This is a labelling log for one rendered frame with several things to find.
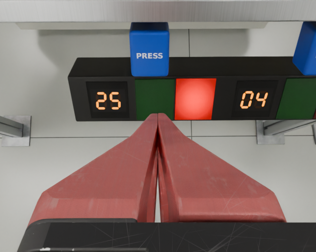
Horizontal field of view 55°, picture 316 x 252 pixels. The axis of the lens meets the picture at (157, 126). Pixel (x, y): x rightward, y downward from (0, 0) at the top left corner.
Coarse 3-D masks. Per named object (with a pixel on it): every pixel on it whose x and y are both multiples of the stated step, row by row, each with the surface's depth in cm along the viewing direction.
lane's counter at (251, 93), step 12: (240, 84) 22; (252, 84) 22; (264, 84) 22; (276, 84) 22; (240, 96) 23; (252, 96) 23; (264, 96) 23; (240, 108) 23; (252, 108) 23; (264, 108) 23
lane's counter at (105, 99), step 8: (88, 88) 22; (96, 88) 22; (104, 88) 22; (112, 88) 22; (120, 88) 22; (88, 96) 23; (96, 96) 23; (104, 96) 23; (112, 96) 23; (120, 96) 23; (96, 104) 23; (104, 104) 23; (112, 104) 23; (120, 104) 23; (128, 104) 23; (96, 112) 23; (104, 112) 23; (112, 112) 23; (120, 112) 23; (128, 112) 23
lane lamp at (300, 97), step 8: (288, 80) 22; (296, 80) 22; (304, 80) 22; (312, 80) 22; (288, 88) 22; (296, 88) 22; (304, 88) 22; (312, 88) 22; (288, 96) 23; (296, 96) 23; (304, 96) 23; (312, 96) 23; (280, 104) 23; (288, 104) 23; (296, 104) 23; (304, 104) 23; (312, 104) 23; (280, 112) 24; (288, 112) 24; (296, 112) 24; (304, 112) 24; (312, 112) 24
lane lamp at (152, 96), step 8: (136, 80) 22; (144, 80) 22; (152, 80) 22; (160, 80) 22; (168, 80) 22; (136, 88) 22; (144, 88) 22; (152, 88) 22; (160, 88) 22; (168, 88) 22; (136, 96) 23; (144, 96) 23; (152, 96) 23; (160, 96) 23; (168, 96) 23; (136, 104) 23; (144, 104) 23; (152, 104) 23; (160, 104) 23; (168, 104) 23; (136, 112) 23; (144, 112) 23; (152, 112) 23; (160, 112) 23; (168, 112) 23
